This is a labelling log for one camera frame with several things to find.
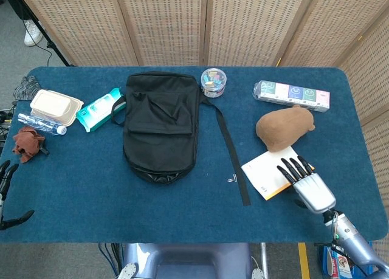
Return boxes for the clear water bottle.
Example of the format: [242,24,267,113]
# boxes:
[17,112,68,136]

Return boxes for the grey striped cloth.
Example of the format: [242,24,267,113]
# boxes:
[13,75,42,102]

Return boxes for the brown plush toy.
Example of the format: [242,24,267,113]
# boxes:
[255,105,316,153]

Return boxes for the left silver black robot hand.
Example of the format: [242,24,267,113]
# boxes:
[0,159,35,231]

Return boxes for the brown crumpled rag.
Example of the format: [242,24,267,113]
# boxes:
[12,126,50,165]

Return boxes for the beige lunch box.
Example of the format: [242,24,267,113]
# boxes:
[29,89,85,128]

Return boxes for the white sneaker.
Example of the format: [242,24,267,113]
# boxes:
[23,19,44,47]

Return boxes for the clear tub of clips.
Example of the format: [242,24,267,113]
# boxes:
[200,67,229,99]

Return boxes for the teal wet wipes pack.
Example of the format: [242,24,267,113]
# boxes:
[75,88,126,133]

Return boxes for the pocket tissue multipack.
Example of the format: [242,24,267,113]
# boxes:
[252,80,331,114]

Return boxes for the black backpack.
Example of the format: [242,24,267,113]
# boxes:
[110,71,252,207]

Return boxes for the black floor cables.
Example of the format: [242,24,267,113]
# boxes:
[0,104,15,145]

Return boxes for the blue table mat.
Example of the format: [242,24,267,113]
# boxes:
[0,66,389,244]

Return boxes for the white orange book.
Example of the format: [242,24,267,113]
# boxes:
[241,145,316,202]

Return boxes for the blue printed box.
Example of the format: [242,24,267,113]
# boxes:
[317,244,357,279]

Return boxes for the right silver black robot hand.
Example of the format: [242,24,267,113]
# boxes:
[276,155,337,215]

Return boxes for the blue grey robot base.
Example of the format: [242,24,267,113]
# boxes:
[116,243,253,279]

